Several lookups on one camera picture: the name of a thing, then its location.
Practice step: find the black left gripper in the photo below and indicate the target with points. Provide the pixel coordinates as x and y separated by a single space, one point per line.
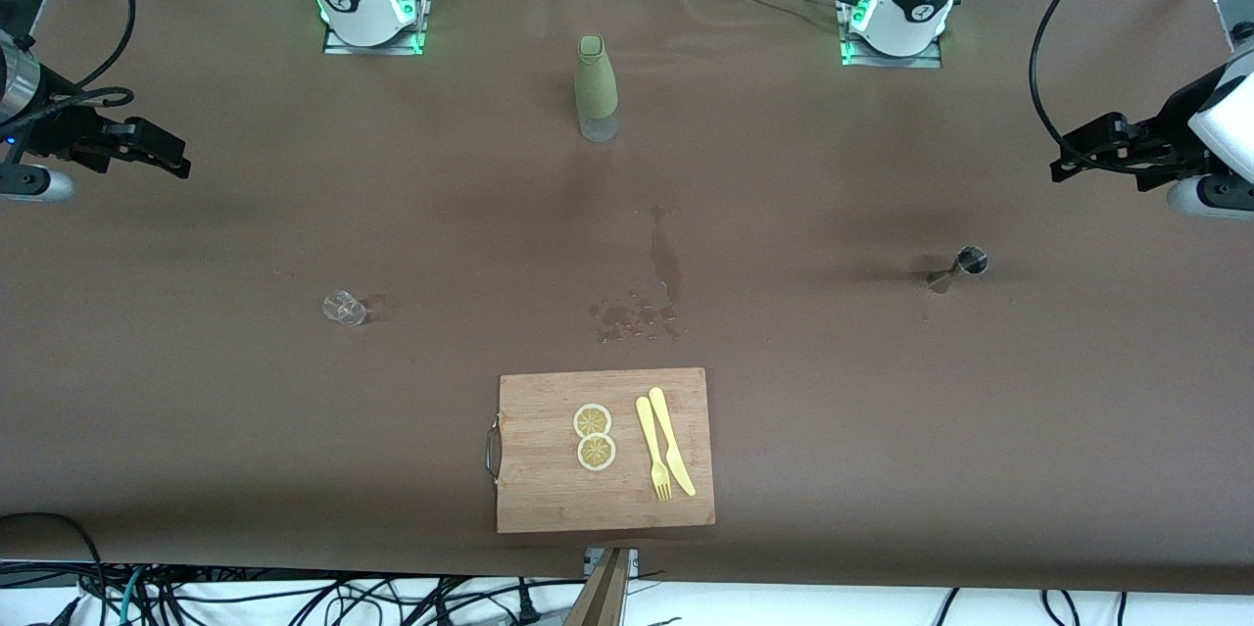
1165 132

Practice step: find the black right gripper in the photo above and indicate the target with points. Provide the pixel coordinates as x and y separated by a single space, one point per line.
61 131

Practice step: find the steel double jigger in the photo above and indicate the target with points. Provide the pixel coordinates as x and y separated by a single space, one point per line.
970 262

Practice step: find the clear glass measuring cup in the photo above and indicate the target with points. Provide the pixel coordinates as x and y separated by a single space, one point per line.
345 310

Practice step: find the brown table cover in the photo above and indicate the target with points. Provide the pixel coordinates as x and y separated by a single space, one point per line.
294 459

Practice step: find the green sleeved glass bottle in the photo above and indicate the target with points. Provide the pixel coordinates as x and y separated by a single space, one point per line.
596 77

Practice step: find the lemon slice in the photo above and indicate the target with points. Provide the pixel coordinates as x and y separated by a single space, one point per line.
596 454
592 420

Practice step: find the yellow plastic knife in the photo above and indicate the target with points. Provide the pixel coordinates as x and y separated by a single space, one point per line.
669 435

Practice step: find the yellow plastic fork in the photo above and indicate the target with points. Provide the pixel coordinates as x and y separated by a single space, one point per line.
647 430

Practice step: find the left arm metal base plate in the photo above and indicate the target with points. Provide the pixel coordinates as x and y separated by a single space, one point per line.
926 61

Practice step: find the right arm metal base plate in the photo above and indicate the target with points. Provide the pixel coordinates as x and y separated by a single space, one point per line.
338 48

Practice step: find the metal support post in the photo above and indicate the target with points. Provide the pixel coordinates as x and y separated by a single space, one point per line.
602 597

